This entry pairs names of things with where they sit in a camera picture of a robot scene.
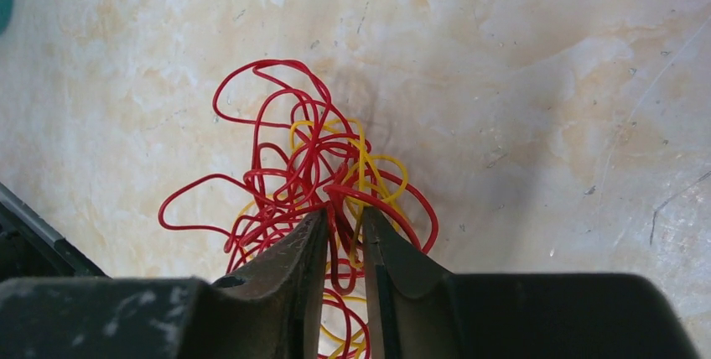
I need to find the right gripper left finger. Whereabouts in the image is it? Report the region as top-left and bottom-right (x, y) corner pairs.
(1, 210), (329, 358)

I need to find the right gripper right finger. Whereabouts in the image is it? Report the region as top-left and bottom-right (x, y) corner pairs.
(362, 208), (698, 358)

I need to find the coloured wire bundle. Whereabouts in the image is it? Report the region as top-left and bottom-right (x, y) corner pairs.
(158, 58), (440, 359)

